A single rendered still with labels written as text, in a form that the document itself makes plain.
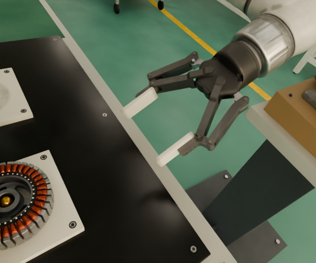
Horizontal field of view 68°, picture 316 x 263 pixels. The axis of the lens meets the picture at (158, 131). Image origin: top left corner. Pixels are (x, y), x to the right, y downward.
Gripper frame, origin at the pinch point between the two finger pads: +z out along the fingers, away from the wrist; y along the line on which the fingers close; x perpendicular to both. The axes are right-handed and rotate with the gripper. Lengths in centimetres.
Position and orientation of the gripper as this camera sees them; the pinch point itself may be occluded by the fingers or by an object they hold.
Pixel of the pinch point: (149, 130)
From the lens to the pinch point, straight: 39.1
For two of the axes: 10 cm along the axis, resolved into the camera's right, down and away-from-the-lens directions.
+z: -8.0, 6.0, -0.4
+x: -2.4, -3.9, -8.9
